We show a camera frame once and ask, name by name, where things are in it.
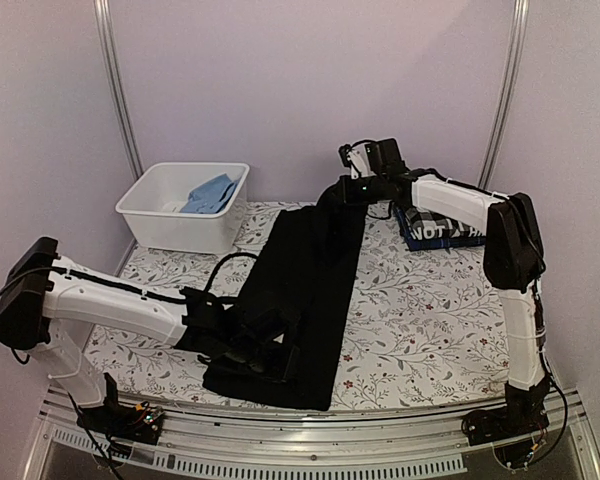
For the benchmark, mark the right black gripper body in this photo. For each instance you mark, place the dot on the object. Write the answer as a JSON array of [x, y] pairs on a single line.
[[366, 195]]

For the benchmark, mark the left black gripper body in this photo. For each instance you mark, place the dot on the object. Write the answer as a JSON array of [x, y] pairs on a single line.
[[270, 368]]

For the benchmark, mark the black long sleeve shirt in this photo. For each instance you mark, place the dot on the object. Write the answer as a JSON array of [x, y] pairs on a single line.
[[308, 264]]

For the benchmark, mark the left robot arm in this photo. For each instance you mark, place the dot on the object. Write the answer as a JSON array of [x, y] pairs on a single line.
[[255, 338]]

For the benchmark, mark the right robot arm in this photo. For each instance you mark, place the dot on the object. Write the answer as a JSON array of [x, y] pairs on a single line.
[[513, 260]]

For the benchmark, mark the black white checkered shirt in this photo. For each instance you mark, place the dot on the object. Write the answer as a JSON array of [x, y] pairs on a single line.
[[422, 225]]

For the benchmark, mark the dark blue folded shirt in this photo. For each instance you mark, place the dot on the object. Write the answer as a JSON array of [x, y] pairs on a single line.
[[430, 245]]

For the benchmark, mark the floral patterned tablecloth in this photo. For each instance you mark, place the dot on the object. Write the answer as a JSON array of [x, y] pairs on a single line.
[[424, 328]]

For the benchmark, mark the light blue shirt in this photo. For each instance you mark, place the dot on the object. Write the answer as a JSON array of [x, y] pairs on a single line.
[[210, 197]]

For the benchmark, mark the white plastic bin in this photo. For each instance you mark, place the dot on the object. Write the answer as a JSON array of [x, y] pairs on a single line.
[[151, 208]]

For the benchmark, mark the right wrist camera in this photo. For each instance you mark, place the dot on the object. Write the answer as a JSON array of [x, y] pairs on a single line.
[[354, 158]]

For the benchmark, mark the aluminium front rail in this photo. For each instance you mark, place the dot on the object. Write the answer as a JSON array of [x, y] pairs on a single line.
[[202, 441]]

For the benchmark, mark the right aluminium frame post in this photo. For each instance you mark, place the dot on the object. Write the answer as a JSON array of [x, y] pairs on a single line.
[[513, 60]]

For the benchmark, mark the aluminium frame post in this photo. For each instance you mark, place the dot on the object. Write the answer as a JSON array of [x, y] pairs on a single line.
[[513, 60], [112, 69]]

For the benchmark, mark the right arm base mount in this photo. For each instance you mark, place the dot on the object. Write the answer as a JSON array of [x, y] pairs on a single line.
[[505, 425]]

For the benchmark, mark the left aluminium frame post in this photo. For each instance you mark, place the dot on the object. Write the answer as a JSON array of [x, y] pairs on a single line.
[[112, 69]]

